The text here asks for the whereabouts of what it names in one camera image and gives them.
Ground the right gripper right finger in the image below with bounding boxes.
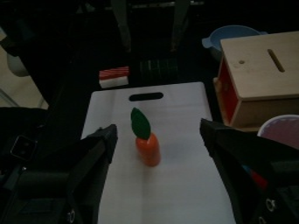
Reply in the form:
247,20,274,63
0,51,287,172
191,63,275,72
199,117,299,224

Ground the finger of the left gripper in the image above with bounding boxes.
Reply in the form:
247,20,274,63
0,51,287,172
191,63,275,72
170,0,193,53
110,0,134,53

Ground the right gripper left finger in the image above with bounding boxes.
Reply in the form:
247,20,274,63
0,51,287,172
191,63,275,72
66,123,119,224

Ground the orange toy carrot green top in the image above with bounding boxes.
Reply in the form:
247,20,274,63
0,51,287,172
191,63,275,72
130,107,163,168

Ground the grey-blue bowl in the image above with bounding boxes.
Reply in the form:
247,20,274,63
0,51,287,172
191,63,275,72
201,24,269,62

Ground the red plastic cup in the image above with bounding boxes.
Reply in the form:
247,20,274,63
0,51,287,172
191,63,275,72
257,114,299,151

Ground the green striped block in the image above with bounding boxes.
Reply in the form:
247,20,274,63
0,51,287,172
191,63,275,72
139,57,181,81

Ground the red striped white block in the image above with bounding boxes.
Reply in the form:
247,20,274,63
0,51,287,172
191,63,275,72
98,66,131,89

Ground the white plastic cutting board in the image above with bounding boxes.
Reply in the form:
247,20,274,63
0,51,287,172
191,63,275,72
79,81,239,224

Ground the wooden box with red front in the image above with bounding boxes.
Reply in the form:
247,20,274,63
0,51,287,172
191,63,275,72
213,30,299,132

